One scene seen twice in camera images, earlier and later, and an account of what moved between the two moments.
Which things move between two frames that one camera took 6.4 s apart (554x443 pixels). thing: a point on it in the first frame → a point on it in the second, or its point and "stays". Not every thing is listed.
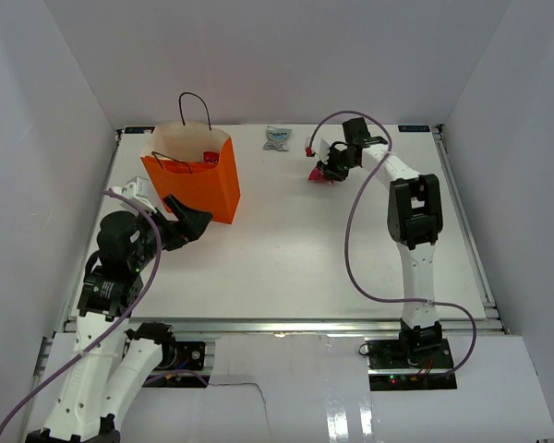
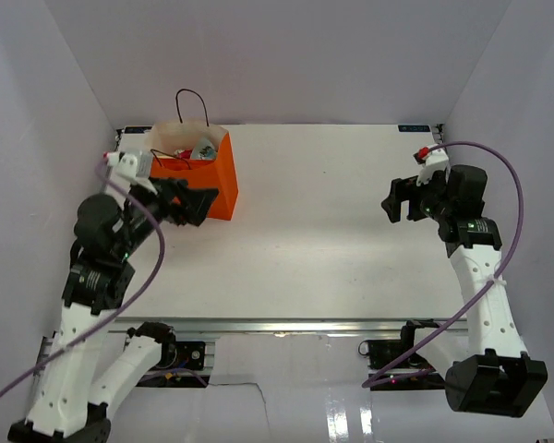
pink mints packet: [317, 174] → [183, 153]
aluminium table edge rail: [283, 327] stays
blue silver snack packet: [278, 137] → [203, 149]
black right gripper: [329, 169] → [400, 191]
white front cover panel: [316, 387] stays
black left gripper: [189, 225] → [194, 204]
